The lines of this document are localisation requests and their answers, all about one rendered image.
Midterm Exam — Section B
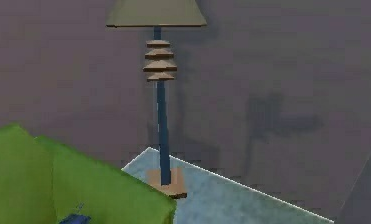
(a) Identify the floor lamp with beige shade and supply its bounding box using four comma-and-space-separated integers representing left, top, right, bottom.
105, 0, 208, 200

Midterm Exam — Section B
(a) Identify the green sofa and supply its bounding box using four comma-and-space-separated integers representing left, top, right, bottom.
0, 123, 178, 224

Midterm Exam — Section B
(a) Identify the small dark blue object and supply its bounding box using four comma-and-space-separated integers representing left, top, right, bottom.
58, 213, 92, 224

